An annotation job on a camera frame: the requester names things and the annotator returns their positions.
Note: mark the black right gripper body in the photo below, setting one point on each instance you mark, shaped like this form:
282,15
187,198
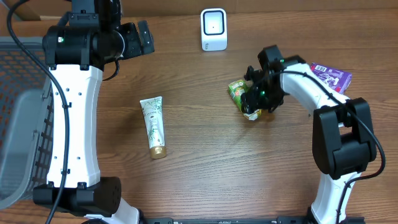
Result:
270,97

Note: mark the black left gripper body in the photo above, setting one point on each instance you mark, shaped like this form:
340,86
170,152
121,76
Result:
132,46

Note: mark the green yellow sachet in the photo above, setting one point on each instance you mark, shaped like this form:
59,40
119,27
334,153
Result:
235,90

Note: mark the white cosmetic tube gold cap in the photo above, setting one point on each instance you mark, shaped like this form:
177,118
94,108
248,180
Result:
153,117

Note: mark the purple snack packet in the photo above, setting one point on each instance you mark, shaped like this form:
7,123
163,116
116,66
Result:
337,80

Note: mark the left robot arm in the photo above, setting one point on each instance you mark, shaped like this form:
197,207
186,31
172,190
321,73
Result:
76,52

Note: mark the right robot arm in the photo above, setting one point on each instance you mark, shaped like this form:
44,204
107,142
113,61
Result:
343,142

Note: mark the white barcode scanner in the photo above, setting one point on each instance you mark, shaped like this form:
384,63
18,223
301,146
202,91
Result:
214,33

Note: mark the grey plastic basket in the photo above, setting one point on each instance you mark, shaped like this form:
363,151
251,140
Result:
26,124

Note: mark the black rail at table edge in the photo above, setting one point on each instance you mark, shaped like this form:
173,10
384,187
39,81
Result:
279,220

